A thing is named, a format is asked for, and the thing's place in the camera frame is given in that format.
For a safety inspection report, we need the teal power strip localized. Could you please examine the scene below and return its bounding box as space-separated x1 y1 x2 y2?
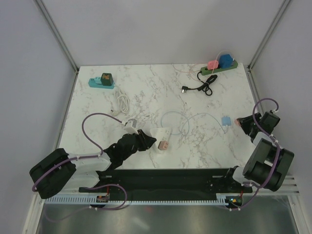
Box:
88 77 115 90

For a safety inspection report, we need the dark green cube adapter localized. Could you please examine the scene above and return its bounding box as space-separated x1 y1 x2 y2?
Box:
100 73 114 86

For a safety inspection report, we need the slotted cable duct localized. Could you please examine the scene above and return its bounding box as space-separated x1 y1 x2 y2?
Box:
45 195 230 206

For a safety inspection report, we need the light blue charger plug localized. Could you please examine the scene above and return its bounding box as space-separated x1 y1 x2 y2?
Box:
221 116 232 126

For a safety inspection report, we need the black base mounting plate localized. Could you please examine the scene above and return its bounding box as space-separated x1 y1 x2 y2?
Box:
78 168 253 202

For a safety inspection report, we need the green power strip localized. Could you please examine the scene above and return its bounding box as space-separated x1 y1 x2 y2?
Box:
200 60 238 76

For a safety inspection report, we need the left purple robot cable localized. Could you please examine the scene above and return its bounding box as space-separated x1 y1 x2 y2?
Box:
32 113 129 193

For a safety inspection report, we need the pink plug adapter on strip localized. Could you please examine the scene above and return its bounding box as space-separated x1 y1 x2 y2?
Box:
207 59 219 71

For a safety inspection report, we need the thin pink cable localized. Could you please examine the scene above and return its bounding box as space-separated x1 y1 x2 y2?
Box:
172 50 231 82

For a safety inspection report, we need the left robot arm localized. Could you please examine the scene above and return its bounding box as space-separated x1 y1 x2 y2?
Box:
29 130 156 199

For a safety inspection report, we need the beige dual usb adapter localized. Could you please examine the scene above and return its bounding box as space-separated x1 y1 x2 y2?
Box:
157 140 169 151

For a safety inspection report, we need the white triangular power strip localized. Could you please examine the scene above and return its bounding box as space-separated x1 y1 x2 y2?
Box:
150 127 172 154

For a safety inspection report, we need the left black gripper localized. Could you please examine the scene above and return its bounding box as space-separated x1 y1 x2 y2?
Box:
122 129 156 160

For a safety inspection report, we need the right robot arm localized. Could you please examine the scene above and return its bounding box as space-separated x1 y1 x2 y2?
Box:
223 111 294 192

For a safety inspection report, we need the white power cord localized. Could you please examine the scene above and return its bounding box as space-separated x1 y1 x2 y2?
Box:
109 85 130 116

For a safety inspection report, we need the black coiled power cord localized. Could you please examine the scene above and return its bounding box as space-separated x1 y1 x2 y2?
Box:
181 72 218 96

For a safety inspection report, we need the blue cube adapter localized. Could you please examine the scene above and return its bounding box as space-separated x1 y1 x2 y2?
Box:
219 54 233 69

